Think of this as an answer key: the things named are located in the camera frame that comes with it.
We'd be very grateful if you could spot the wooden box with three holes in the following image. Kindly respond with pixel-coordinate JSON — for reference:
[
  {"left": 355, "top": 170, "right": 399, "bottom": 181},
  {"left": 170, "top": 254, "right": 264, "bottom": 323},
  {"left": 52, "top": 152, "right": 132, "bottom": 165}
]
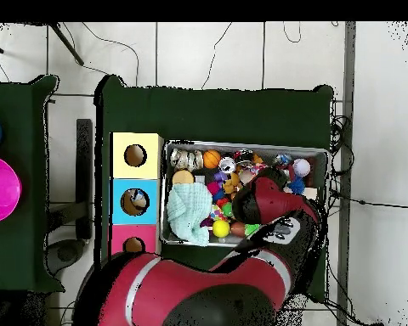
[{"left": 107, "top": 132, "right": 164, "bottom": 262}]

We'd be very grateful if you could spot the round orange sponge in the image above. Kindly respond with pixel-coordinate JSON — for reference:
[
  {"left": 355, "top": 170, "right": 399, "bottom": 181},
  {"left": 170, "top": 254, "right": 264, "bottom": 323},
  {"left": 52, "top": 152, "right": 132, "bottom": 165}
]
[{"left": 172, "top": 169, "right": 196, "bottom": 186}]

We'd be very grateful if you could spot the small orange basketball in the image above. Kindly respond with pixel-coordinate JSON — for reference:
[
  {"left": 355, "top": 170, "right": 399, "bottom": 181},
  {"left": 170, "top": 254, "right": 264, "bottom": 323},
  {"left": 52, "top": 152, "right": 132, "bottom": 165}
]
[{"left": 202, "top": 149, "right": 222, "bottom": 170}]

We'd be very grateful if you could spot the mint green knitted cloth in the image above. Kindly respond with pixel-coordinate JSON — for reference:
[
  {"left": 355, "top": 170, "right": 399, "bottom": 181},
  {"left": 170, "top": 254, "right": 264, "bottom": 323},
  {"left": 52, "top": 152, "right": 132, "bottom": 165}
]
[{"left": 166, "top": 182, "right": 213, "bottom": 248}]

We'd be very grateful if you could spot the dark green table cloth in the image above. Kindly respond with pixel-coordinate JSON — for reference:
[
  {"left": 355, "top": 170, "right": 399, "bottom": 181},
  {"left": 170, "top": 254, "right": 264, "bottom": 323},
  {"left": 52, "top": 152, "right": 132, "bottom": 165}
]
[
  {"left": 0, "top": 74, "right": 65, "bottom": 294},
  {"left": 93, "top": 74, "right": 335, "bottom": 303}
]

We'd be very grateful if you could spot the green spiky rubber ball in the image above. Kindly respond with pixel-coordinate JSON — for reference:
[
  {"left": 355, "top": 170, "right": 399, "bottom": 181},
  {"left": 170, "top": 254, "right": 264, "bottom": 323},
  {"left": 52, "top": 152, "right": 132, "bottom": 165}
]
[{"left": 243, "top": 222, "right": 262, "bottom": 238}]

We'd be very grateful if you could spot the blue spiky rubber ball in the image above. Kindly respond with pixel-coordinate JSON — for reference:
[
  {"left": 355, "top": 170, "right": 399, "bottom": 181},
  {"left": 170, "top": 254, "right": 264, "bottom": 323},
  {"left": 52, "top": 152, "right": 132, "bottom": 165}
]
[{"left": 286, "top": 176, "right": 307, "bottom": 196}]

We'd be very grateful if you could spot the white baseball red stitching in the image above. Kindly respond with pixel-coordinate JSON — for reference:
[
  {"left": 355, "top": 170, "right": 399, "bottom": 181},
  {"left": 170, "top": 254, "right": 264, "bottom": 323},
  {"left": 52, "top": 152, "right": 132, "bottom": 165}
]
[{"left": 292, "top": 158, "right": 312, "bottom": 177}]

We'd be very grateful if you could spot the black floor stand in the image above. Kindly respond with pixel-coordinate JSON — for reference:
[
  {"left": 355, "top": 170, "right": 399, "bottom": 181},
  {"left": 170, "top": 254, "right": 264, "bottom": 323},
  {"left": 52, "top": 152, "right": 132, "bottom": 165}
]
[{"left": 47, "top": 118, "right": 94, "bottom": 276}]

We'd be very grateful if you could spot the black tripod leg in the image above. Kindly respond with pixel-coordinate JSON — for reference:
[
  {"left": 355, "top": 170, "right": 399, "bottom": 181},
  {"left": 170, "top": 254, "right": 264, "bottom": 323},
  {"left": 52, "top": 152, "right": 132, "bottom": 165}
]
[{"left": 48, "top": 22, "right": 85, "bottom": 66}]

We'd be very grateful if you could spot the pink plastic bowl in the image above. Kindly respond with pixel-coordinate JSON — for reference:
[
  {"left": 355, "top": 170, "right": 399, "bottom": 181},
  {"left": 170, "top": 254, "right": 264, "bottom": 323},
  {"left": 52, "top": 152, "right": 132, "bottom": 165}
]
[{"left": 0, "top": 155, "right": 23, "bottom": 224}]

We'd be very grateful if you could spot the shallow wire mesh bin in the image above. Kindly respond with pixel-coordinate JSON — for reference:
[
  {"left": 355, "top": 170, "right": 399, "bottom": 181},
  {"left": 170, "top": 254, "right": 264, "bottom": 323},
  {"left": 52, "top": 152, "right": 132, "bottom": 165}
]
[{"left": 159, "top": 139, "right": 329, "bottom": 253}]

